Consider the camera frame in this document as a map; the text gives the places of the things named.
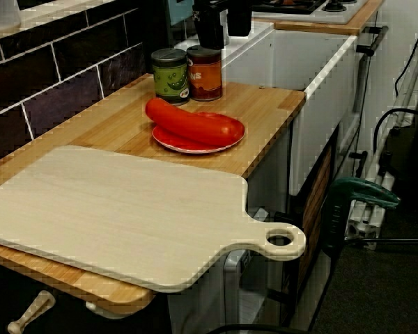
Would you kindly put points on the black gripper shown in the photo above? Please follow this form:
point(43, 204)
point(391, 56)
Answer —
point(223, 3)

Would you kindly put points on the orange beans toy can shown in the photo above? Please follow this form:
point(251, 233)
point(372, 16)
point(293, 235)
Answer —
point(207, 76)

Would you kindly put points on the green peas toy can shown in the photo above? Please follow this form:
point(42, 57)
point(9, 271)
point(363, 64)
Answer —
point(169, 76)

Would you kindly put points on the red toy sausage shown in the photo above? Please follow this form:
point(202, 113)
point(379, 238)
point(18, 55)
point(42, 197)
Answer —
point(195, 121)

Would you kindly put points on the toy stove top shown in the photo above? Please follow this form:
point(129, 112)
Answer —
point(299, 10)

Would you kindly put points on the white toy sink unit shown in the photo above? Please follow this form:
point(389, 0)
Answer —
point(317, 104)

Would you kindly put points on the red round plate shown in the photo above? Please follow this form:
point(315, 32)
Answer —
point(181, 146)

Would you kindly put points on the white toy kitchen cabinet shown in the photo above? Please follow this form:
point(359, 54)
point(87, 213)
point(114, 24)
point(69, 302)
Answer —
point(268, 174)

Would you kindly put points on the green clamp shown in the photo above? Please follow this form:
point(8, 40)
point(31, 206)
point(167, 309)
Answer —
point(362, 189)

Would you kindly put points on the pale wooden cutting board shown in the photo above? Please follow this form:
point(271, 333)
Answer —
point(125, 215)

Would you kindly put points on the white lidded jar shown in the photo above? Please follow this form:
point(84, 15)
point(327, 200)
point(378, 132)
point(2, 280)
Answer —
point(1, 14)

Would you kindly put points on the white wooden peg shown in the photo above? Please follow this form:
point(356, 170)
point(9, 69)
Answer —
point(31, 311)

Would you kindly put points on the aluminium frame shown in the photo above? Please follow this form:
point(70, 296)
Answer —
point(360, 226)

